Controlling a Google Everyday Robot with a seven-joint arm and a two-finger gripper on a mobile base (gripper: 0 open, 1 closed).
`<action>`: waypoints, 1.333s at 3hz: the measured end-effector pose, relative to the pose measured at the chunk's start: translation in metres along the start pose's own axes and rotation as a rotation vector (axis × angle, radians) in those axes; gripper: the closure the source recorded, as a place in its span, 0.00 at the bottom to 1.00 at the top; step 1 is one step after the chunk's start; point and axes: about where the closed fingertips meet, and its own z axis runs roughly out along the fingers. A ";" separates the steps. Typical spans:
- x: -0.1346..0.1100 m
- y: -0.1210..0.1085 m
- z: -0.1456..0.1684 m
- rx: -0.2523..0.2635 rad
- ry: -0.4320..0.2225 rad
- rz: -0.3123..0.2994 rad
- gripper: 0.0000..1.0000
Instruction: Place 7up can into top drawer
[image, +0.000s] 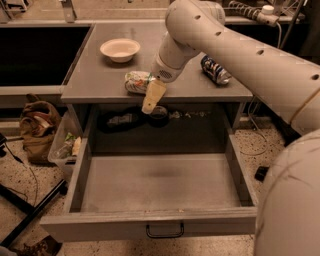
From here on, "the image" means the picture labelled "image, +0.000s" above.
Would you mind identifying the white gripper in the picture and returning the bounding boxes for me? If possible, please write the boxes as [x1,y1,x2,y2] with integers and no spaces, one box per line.
[142,32,200,114]

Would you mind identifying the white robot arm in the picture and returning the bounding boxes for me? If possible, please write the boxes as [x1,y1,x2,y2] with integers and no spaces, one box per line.
[142,0,320,256]

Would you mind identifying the blue pepsi can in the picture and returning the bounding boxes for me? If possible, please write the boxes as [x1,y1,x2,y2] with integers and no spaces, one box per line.
[201,55,231,85]

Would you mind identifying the grey open top drawer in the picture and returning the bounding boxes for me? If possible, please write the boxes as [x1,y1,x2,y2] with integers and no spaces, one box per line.
[39,105,259,243]

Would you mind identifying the white paper bowl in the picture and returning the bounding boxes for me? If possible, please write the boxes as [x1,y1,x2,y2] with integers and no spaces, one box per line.
[100,38,140,63]

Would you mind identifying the grey cabinet desk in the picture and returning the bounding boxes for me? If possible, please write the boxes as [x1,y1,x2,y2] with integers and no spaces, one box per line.
[62,21,252,134]

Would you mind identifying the clear plastic storage bin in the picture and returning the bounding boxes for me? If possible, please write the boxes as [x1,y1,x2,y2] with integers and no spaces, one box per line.
[48,112,82,176]

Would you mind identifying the brown bag on floor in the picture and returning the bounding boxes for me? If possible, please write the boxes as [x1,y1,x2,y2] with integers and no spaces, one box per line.
[19,94,61,164]

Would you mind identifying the black metal floor stand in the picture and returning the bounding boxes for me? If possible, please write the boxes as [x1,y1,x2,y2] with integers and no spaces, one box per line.
[0,180,67,248]

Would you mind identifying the white corrugated hose fixture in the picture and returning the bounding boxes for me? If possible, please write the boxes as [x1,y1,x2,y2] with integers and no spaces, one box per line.
[228,0,279,27]

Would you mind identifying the black drawer handle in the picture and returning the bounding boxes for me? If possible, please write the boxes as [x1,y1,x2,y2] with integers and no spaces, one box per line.
[145,223,185,239]

